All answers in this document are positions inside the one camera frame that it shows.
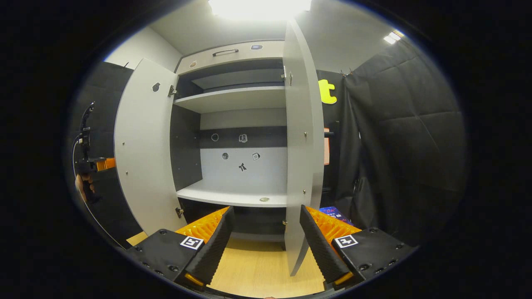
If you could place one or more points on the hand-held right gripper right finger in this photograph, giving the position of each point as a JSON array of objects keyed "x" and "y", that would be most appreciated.
[{"x": 318, "y": 249}]

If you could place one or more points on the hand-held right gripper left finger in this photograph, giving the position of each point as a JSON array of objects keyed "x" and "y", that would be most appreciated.
[{"x": 216, "y": 249}]

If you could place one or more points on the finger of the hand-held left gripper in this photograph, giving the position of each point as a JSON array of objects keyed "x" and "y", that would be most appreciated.
[{"x": 106, "y": 164}]

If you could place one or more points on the grey shoe cabinet door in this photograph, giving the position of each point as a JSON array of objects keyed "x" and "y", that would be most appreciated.
[
  {"x": 297, "y": 166},
  {"x": 143, "y": 158}
]

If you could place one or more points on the grey double-door shoe cabinet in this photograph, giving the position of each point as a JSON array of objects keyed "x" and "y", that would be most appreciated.
[{"x": 187, "y": 145}]

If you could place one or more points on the metal door hinge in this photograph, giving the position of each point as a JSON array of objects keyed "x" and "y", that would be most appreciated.
[
  {"x": 287, "y": 77},
  {"x": 179, "y": 212},
  {"x": 172, "y": 91}
]

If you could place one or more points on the white cabinet shelf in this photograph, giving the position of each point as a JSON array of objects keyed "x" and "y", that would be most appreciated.
[
  {"x": 232, "y": 193},
  {"x": 232, "y": 99}
]

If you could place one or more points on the blue book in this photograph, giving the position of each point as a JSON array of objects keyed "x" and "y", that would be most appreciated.
[{"x": 332, "y": 214}]

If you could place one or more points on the black backdrop cloth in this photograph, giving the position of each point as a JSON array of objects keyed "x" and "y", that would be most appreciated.
[{"x": 407, "y": 145}]

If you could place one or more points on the large ceiling light panel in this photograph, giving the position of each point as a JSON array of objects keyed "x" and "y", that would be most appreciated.
[{"x": 257, "y": 8}]

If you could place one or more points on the small ceiling light panel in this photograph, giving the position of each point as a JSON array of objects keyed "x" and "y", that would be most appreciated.
[{"x": 392, "y": 37}]

